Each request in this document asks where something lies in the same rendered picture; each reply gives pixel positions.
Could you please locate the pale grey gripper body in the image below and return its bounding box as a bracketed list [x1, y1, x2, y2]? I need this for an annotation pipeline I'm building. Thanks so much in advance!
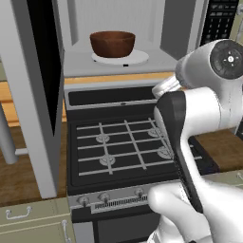
[151, 75, 184, 99]

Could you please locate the white microwave turntable plate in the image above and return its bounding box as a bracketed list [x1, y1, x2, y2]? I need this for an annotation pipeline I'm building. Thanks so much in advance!
[91, 48, 150, 66]

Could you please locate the grey microwave oven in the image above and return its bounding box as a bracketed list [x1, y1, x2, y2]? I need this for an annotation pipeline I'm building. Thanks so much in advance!
[56, 0, 243, 79]

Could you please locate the brown wooden bowl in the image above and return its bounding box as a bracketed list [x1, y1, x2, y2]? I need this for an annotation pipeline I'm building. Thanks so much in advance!
[89, 30, 137, 59]

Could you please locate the black oven door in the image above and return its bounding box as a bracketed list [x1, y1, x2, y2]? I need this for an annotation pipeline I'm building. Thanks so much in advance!
[71, 211, 163, 243]

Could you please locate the grey microwave door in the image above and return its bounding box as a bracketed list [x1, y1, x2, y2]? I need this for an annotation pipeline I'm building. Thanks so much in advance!
[0, 0, 66, 200]

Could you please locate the pale green cupboard door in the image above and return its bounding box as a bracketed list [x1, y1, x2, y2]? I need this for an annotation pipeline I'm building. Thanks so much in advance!
[0, 220, 76, 243]

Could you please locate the black gas stove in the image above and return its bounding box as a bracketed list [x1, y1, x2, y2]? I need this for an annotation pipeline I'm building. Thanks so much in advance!
[64, 80, 221, 243]

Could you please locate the silver stove knob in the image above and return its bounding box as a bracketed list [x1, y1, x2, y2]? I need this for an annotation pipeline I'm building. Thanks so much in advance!
[133, 187, 145, 198]
[77, 195, 90, 208]
[98, 192, 111, 205]

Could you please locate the pale green drawer front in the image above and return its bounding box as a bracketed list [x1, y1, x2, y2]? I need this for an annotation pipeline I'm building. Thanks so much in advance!
[0, 196, 71, 228]
[202, 170, 243, 192]

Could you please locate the grey microwave door handle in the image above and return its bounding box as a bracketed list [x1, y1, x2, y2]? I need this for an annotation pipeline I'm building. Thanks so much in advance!
[0, 103, 30, 165]

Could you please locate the silver cupboard door handle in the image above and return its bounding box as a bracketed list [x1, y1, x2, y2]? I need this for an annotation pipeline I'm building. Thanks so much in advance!
[61, 219, 72, 243]

